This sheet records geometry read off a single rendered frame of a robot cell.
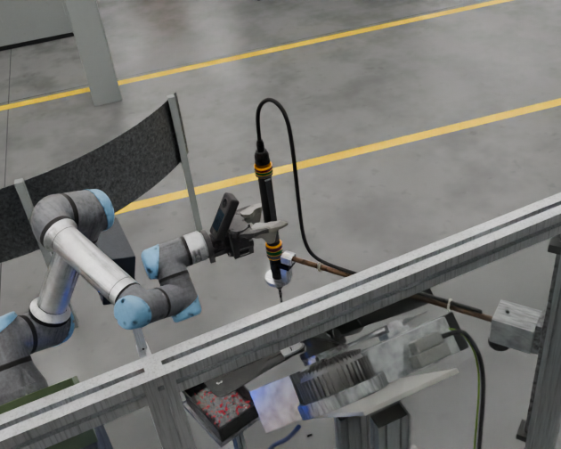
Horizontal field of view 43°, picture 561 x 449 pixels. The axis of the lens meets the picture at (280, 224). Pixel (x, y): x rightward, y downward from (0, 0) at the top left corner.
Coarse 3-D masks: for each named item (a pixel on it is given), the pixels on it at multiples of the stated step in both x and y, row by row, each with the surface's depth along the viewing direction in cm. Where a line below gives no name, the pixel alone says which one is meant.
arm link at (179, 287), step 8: (184, 272) 169; (160, 280) 169; (168, 280) 168; (176, 280) 168; (184, 280) 169; (160, 288) 164; (168, 288) 165; (176, 288) 166; (184, 288) 168; (192, 288) 170; (168, 296) 163; (176, 296) 165; (184, 296) 167; (192, 296) 169; (176, 304) 165; (184, 304) 167; (192, 304) 168; (176, 312) 166; (184, 312) 167; (192, 312) 167; (176, 320) 168
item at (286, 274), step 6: (288, 252) 183; (282, 258) 182; (288, 258) 181; (282, 264) 183; (288, 264) 182; (294, 264) 184; (270, 270) 191; (282, 270) 184; (288, 270) 182; (270, 276) 189; (282, 276) 186; (288, 276) 186; (270, 282) 187; (276, 282) 187; (282, 282) 187; (288, 282) 188
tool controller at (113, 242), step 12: (120, 228) 249; (108, 240) 242; (120, 240) 243; (108, 252) 236; (120, 252) 237; (132, 252) 238; (120, 264) 236; (132, 264) 238; (132, 276) 240; (108, 300) 241
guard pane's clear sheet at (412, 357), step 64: (512, 256) 105; (384, 320) 101; (448, 320) 107; (512, 320) 115; (256, 384) 96; (320, 384) 102; (384, 384) 109; (448, 384) 117; (512, 384) 126; (64, 448) 87; (128, 448) 92; (256, 448) 104; (320, 448) 111; (384, 448) 119; (448, 448) 128; (512, 448) 139
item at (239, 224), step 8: (240, 216) 177; (232, 224) 175; (240, 224) 174; (248, 224) 175; (200, 232) 173; (232, 232) 172; (240, 232) 173; (208, 240) 171; (224, 240) 174; (232, 240) 173; (240, 240) 175; (248, 240) 176; (208, 248) 171; (216, 248) 175; (224, 248) 176; (232, 248) 175; (240, 248) 176; (248, 248) 176; (208, 256) 174; (216, 256) 176; (232, 256) 178; (240, 256) 177
